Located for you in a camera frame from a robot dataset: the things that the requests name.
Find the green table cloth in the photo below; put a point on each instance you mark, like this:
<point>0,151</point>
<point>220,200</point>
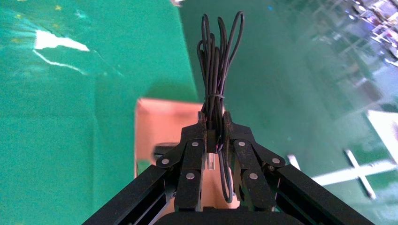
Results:
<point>62,124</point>

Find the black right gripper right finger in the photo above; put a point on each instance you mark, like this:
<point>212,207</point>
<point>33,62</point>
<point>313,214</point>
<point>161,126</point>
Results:
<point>245,155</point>

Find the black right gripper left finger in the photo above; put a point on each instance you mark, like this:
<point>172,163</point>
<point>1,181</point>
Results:
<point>192,155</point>

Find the open brown cardboard box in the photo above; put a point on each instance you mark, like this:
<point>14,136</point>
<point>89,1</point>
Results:
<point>161,124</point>

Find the silver binder clip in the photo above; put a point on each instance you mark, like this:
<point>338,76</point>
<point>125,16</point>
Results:
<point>177,2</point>

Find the white height-adjustable table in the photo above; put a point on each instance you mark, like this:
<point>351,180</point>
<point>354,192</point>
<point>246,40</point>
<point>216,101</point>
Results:
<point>357,174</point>

